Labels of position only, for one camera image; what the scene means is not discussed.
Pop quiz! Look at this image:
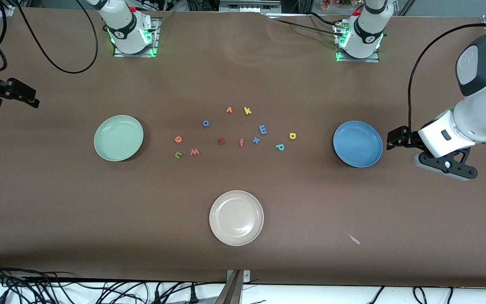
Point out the black floor cable tangle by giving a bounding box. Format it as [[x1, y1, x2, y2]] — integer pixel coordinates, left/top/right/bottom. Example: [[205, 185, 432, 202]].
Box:
[[0, 260, 227, 304]]

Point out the green plate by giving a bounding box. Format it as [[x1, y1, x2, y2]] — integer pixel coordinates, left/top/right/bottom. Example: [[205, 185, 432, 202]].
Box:
[[94, 115, 144, 162]]

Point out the brown table cover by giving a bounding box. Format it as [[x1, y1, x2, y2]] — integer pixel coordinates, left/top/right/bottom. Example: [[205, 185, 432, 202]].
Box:
[[0, 8, 486, 288]]

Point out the colourful background object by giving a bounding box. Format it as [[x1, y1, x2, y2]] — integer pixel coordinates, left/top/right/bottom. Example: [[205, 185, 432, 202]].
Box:
[[320, 0, 355, 10]]

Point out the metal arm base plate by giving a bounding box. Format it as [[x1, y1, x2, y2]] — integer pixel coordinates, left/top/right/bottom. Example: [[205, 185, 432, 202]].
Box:
[[336, 23, 381, 63], [113, 17, 159, 57]]

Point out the metal table edge bracket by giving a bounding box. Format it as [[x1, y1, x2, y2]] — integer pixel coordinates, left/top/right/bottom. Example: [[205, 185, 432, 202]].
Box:
[[226, 269, 251, 304]]

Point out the grey power strip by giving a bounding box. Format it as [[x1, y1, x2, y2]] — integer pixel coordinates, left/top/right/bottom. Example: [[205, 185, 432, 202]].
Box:
[[220, 0, 281, 13]]

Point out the black cable on table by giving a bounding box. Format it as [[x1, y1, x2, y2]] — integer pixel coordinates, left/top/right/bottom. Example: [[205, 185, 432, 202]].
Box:
[[275, 12, 345, 36]]

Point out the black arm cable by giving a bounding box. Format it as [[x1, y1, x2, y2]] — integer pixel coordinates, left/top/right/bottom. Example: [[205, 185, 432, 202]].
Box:
[[0, 0, 99, 74], [408, 23, 486, 133]]

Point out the beige plate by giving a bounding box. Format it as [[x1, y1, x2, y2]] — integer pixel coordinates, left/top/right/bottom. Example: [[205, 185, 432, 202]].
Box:
[[209, 190, 265, 247]]

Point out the blue plate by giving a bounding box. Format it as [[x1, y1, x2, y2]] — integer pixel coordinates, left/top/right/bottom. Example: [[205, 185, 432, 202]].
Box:
[[333, 121, 383, 168]]

